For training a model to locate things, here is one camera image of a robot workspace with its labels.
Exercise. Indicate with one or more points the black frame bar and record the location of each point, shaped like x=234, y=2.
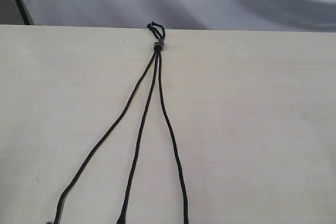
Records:
x=23, y=13

